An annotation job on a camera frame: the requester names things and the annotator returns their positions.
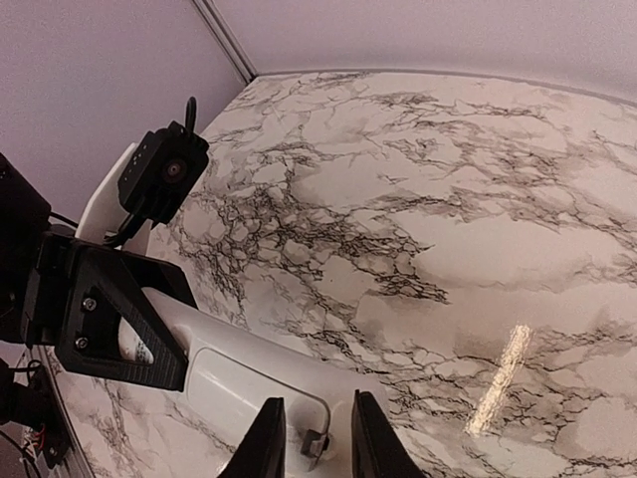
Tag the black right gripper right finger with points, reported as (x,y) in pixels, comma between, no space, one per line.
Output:
(377,451)

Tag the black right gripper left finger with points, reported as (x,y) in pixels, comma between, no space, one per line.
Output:
(262,452)

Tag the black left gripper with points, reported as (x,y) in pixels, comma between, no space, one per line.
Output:
(110,329)

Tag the white battery cover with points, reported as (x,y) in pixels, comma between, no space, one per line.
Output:
(229,395)

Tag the aluminium frame left post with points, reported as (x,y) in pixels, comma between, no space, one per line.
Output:
(226,39)

